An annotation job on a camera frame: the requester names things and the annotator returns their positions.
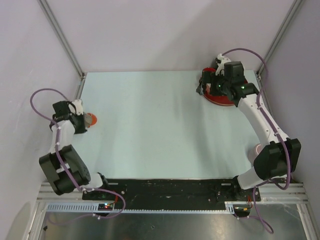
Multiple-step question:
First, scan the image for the purple cable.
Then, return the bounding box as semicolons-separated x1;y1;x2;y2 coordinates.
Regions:
223;47;270;101
29;88;70;126

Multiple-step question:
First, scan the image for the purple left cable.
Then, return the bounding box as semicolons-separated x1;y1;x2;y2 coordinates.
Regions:
29;88;70;126

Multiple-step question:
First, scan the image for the round red tray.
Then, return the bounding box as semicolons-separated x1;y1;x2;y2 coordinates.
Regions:
198;72;248;107

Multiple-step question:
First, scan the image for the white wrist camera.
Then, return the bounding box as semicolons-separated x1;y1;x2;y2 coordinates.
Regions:
215;53;231;76
71;99;84;116

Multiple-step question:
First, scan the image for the small orange cup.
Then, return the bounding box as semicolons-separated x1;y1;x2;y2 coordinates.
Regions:
87;113;98;128

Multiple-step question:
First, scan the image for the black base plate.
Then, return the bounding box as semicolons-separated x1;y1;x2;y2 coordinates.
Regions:
82;177;262;204

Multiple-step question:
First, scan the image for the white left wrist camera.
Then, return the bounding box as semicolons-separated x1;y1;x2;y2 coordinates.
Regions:
71;99;84;116

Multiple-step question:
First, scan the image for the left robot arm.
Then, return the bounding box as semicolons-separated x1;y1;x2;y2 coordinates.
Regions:
39;99;111;200

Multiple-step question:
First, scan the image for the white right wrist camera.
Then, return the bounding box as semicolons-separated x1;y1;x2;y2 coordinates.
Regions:
215;53;231;76

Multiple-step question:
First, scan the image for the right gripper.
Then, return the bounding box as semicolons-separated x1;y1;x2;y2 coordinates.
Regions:
195;71;231;97

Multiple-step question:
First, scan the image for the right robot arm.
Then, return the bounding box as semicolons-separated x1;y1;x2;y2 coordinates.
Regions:
196;60;302;201

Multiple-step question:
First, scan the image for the small brown cup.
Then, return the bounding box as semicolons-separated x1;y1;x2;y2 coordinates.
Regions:
84;113;93;128

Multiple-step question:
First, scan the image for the grey cable duct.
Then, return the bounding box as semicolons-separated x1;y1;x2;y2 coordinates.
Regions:
46;202;252;214

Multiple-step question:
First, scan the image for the lilac mug black handle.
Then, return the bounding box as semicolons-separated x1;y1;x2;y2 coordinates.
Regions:
247;144;262;163

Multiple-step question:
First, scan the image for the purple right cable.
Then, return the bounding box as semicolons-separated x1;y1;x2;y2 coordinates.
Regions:
223;47;270;101

